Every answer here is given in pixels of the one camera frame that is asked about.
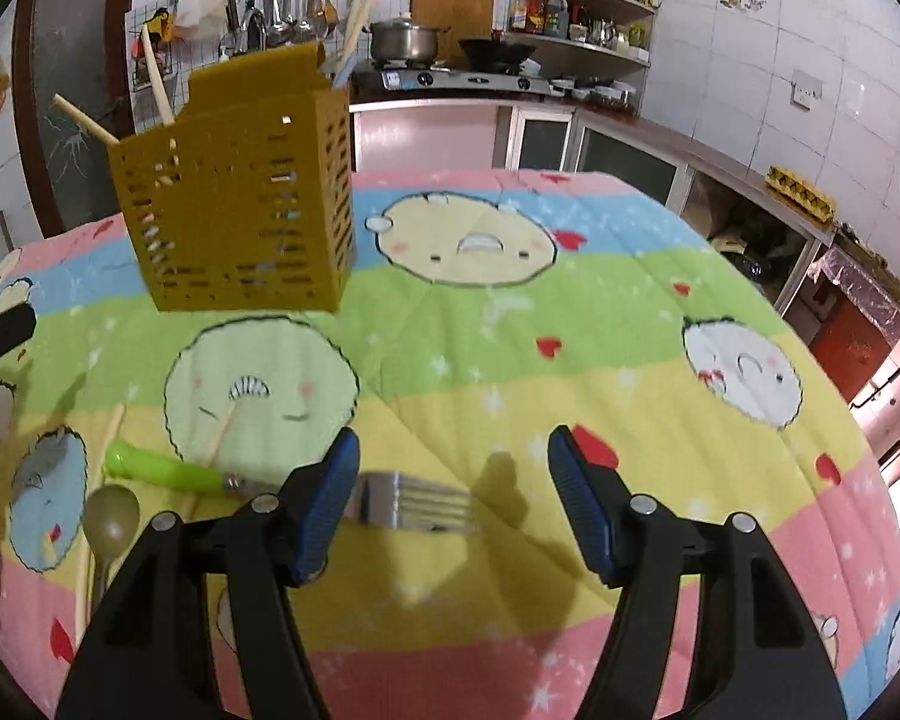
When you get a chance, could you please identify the white wall socket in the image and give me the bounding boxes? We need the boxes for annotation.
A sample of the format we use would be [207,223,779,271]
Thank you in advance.
[791,69,825,110]

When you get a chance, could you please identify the olive spoon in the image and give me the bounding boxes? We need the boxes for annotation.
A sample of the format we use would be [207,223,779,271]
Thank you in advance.
[82,485,141,608]

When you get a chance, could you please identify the brown frosted glass door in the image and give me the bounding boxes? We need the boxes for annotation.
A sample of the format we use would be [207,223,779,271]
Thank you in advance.
[11,0,142,239]

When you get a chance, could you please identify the white hanging cloth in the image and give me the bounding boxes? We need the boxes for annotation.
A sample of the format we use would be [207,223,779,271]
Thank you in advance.
[172,2,227,44]

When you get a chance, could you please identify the green-handled metal fork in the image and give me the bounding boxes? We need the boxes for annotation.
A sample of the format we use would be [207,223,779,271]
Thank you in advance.
[105,440,475,536]

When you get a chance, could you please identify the row of hanging kitchen utensils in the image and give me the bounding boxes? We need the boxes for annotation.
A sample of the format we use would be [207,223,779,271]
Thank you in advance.
[225,0,340,47]

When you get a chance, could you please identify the yellow slotted utensil holder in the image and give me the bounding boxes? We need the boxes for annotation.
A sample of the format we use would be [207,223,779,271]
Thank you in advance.
[106,43,359,316]

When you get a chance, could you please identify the plastic-covered stand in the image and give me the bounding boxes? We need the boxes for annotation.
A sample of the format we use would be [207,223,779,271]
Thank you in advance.
[784,238,900,460]

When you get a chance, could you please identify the colourful cartoon printed blanket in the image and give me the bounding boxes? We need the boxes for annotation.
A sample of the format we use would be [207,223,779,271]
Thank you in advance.
[0,169,900,720]

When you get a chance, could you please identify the yellow egg carton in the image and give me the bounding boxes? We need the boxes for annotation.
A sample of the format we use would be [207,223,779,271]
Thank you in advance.
[765,163,838,223]

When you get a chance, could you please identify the metal corner shelf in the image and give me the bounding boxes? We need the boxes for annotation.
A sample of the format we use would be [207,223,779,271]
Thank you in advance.
[508,0,658,107]

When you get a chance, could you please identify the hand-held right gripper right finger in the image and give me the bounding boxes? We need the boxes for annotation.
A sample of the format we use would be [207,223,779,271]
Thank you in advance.
[546,424,848,720]

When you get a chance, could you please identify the gas stove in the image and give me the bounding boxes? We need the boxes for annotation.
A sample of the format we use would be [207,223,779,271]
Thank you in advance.
[352,64,563,98]

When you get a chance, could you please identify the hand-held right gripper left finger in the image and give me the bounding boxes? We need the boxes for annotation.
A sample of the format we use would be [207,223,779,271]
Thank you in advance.
[56,426,362,720]

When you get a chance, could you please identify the wire wall basket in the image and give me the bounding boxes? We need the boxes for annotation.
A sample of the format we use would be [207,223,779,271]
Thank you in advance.
[130,6,179,92]

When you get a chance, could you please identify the steel cooking pot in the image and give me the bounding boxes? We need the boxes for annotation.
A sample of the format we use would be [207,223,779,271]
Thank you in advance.
[364,13,451,65]

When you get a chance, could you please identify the metal faucet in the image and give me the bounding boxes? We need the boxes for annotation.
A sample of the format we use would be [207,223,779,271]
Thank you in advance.
[238,6,269,59]

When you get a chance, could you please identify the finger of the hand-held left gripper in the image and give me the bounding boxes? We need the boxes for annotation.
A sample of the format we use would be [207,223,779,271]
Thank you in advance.
[0,304,38,386]

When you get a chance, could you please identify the black wok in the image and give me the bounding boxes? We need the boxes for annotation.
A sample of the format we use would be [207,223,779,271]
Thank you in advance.
[457,36,538,71]

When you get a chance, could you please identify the kitchen counter cabinets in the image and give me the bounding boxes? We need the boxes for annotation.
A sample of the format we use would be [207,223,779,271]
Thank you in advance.
[349,88,835,310]

